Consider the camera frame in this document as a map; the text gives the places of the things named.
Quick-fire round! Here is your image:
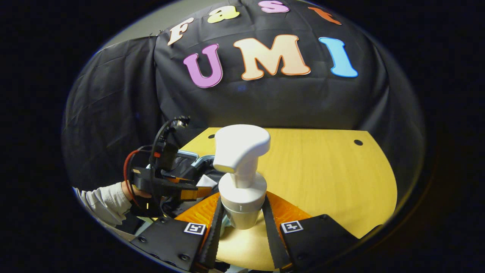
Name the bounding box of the white pump bottle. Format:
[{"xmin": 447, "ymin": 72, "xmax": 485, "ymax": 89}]
[{"xmin": 212, "ymin": 124, "xmax": 271, "ymax": 231}]

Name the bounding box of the black backdrop cloth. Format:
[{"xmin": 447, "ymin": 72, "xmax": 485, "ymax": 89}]
[{"xmin": 61, "ymin": 0, "xmax": 427, "ymax": 198}]

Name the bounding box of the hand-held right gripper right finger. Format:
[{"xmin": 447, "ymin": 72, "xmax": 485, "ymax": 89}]
[{"xmin": 261, "ymin": 191, "xmax": 359, "ymax": 271}]

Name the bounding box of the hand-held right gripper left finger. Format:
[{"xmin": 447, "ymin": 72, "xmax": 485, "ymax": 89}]
[{"xmin": 131, "ymin": 192, "xmax": 225, "ymax": 272}]

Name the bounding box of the red cable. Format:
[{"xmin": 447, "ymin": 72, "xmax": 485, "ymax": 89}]
[{"xmin": 123, "ymin": 149, "xmax": 158, "ymax": 201}]

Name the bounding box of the black cable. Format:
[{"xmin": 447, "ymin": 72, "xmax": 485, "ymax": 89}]
[{"xmin": 150, "ymin": 116, "xmax": 190, "ymax": 182}]

